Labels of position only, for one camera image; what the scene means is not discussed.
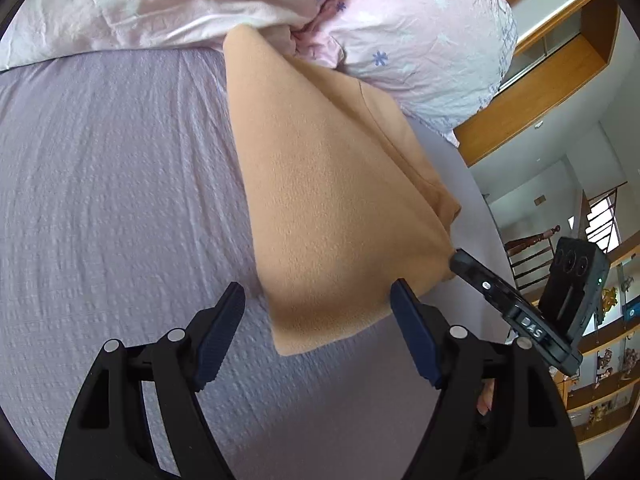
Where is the person's right hand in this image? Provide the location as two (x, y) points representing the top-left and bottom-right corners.
(476, 379), (495, 416)

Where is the lavender bed sheet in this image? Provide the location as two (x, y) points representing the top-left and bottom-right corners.
(0, 46), (519, 480)

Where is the wooden stair railing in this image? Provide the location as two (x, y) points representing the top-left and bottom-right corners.
(504, 185), (620, 292)

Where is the large pink floral pillow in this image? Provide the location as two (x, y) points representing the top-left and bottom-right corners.
(1, 0), (326, 70)

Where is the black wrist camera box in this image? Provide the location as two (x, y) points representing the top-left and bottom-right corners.
(538, 236), (611, 347)

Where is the tan fleece garment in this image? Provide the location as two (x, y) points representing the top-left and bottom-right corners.
(224, 25), (461, 356)

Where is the wooden wall shelf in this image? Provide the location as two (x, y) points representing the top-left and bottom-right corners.
(554, 240), (639, 444)

